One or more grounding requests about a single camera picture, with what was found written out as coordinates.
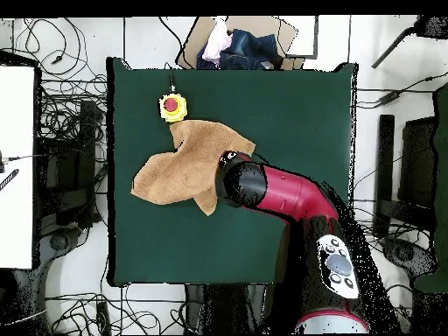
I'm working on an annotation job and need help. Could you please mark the tan terry towel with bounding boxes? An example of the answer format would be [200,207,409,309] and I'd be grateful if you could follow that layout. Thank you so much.
[129,119,256,217]

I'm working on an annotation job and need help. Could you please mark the yellow emergency stop button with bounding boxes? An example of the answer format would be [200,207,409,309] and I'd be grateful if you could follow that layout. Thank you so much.
[158,92,189,124]

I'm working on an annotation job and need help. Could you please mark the dark green tablecloth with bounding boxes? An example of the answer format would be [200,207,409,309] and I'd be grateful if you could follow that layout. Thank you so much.
[106,57,359,288]

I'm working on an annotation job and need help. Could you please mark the blue denim jeans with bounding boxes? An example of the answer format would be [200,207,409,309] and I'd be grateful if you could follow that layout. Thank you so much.
[195,28,284,71]

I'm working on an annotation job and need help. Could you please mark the pale pink garment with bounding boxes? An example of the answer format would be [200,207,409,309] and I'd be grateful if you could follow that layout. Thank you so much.
[201,17,235,67]

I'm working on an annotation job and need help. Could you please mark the brown cardboard box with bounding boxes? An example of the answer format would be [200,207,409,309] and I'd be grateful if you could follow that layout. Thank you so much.
[175,15,305,71]

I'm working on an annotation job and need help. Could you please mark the black metal stand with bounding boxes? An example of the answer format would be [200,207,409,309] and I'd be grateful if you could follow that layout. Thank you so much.
[36,99,106,228]
[372,114,438,239]

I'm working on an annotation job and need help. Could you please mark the green fabric sheet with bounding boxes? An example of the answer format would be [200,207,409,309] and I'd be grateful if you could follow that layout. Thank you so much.
[412,82,448,294]

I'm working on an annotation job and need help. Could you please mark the white desk top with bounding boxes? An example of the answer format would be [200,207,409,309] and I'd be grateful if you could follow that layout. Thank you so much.
[0,64,36,270]

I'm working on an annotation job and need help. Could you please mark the black tripod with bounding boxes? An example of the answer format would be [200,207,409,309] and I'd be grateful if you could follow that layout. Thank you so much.
[371,14,448,69]

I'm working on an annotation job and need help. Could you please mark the black emergency stop cable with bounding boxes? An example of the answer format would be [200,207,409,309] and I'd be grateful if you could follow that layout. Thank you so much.
[164,61,176,94]

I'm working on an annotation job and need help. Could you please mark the tangled black cables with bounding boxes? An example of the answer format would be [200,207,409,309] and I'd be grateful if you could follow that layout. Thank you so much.
[45,283,186,335]
[13,17,109,144]

